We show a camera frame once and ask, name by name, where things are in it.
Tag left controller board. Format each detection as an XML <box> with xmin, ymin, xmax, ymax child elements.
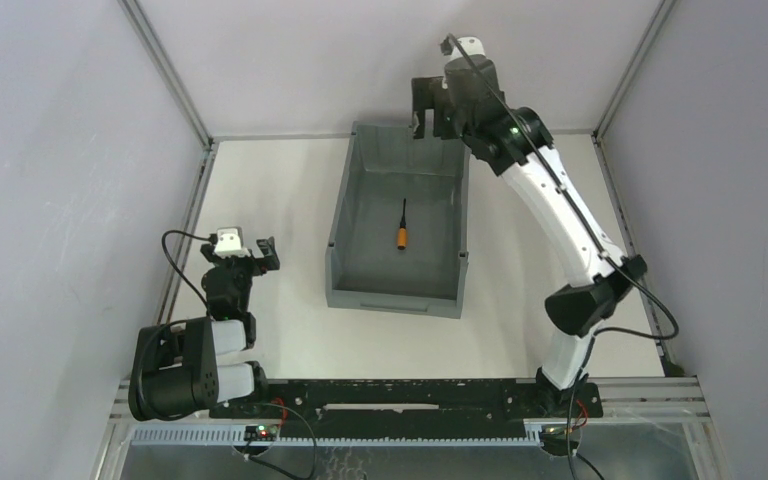
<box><xmin>243</xmin><ymin>424</ymin><xmax>280</xmax><ymax>444</ymax></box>

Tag right controller board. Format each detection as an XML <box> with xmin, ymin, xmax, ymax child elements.
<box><xmin>539</xmin><ymin>425</ymin><xmax>581</xmax><ymax>457</ymax></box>

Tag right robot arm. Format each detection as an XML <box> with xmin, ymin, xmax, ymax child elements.
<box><xmin>411</xmin><ymin>76</ymin><xmax>647</xmax><ymax>396</ymax></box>

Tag orange handled screwdriver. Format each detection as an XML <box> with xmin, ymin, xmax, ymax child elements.
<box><xmin>397</xmin><ymin>198</ymin><xmax>408</xmax><ymax>251</ymax></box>

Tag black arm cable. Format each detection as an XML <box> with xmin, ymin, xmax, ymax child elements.
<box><xmin>439</xmin><ymin>34</ymin><xmax>681</xmax><ymax>480</ymax></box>
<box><xmin>161</xmin><ymin>229</ymin><xmax>218</xmax><ymax>313</ymax></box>

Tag left aluminium frame rail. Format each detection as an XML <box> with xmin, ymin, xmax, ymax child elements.
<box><xmin>155</xmin><ymin>142</ymin><xmax>218</xmax><ymax>325</ymax></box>

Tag controller board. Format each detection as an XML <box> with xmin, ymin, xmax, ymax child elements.
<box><xmin>539</xmin><ymin>425</ymin><xmax>581</xmax><ymax>457</ymax></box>
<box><xmin>243</xmin><ymin>424</ymin><xmax>280</xmax><ymax>444</ymax></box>

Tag grey slotted cable duct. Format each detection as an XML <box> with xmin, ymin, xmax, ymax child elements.
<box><xmin>130</xmin><ymin>424</ymin><xmax>542</xmax><ymax>447</ymax></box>

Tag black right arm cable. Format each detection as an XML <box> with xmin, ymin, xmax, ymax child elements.
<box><xmin>439</xmin><ymin>34</ymin><xmax>681</xmax><ymax>480</ymax></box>

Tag grey plastic storage bin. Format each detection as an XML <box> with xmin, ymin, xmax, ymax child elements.
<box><xmin>325</xmin><ymin>122</ymin><xmax>470</xmax><ymax>318</ymax></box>

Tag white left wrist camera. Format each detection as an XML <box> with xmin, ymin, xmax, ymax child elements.
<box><xmin>214</xmin><ymin>226</ymin><xmax>251</xmax><ymax>258</ymax></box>

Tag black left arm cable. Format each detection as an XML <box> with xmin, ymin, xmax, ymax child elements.
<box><xmin>161</xmin><ymin>229</ymin><xmax>218</xmax><ymax>313</ymax></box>

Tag front aluminium frame rails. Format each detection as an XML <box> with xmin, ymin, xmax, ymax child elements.
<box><xmin>106</xmin><ymin>376</ymin><xmax>713</xmax><ymax>427</ymax></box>

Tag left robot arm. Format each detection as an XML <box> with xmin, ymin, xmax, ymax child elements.
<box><xmin>128</xmin><ymin>227</ymin><xmax>280</xmax><ymax>421</ymax></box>

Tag corner aluminium post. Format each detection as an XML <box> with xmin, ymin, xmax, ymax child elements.
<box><xmin>592</xmin><ymin>0</ymin><xmax>679</xmax><ymax>141</ymax></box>
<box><xmin>118</xmin><ymin>0</ymin><xmax>214</xmax><ymax>150</ymax></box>

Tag left corner aluminium post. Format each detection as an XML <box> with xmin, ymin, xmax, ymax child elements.
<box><xmin>118</xmin><ymin>0</ymin><xmax>214</xmax><ymax>150</ymax></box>

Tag right corner aluminium post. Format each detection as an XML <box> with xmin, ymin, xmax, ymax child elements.
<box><xmin>592</xmin><ymin>0</ymin><xmax>679</xmax><ymax>141</ymax></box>

